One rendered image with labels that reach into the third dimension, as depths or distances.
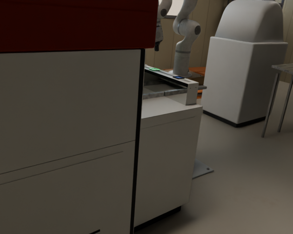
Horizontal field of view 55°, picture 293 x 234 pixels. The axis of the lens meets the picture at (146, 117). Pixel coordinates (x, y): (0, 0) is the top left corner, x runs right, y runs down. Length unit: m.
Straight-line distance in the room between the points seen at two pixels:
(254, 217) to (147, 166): 0.99
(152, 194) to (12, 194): 0.95
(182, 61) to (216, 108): 1.82
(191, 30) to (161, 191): 1.14
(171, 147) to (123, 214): 0.53
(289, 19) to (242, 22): 3.56
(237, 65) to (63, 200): 2.90
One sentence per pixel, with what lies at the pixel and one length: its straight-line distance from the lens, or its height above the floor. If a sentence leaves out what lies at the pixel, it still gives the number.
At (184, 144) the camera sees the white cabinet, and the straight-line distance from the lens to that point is 1.82.
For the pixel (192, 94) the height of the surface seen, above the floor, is 0.89.
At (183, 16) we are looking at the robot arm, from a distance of 2.23.
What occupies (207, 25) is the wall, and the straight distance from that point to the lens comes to 5.90.
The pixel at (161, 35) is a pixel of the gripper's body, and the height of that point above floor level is 1.20.
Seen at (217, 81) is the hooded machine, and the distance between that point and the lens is 3.88.
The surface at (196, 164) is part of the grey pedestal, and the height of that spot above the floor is 0.02.
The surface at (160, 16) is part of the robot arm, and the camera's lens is 1.90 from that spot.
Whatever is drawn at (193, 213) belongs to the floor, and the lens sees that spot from 2.20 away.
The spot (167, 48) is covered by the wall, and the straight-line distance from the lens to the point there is 5.29.
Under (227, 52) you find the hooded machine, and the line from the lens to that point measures 3.77.
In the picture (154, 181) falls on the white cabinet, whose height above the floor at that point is 0.38.
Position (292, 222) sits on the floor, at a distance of 2.42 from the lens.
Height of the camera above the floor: 1.37
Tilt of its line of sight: 21 degrees down
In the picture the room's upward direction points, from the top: 4 degrees clockwise
